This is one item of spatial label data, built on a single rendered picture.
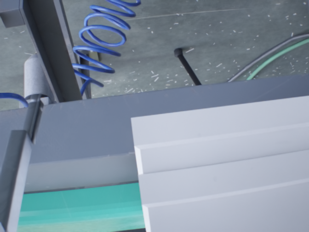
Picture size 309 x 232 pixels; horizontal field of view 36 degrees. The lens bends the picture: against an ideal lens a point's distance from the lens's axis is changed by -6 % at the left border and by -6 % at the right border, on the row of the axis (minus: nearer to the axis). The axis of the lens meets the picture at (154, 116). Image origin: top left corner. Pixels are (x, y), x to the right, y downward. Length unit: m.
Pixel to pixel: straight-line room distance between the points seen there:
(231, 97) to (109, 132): 0.04
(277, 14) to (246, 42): 0.19
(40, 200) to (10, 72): 1.64
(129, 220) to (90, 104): 0.05
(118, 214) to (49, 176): 0.03
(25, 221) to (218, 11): 1.46
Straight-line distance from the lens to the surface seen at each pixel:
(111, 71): 0.95
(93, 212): 0.19
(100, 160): 0.16
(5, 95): 0.65
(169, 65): 1.88
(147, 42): 1.71
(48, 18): 0.58
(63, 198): 0.19
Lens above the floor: 0.91
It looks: 23 degrees down
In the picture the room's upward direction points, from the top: 172 degrees clockwise
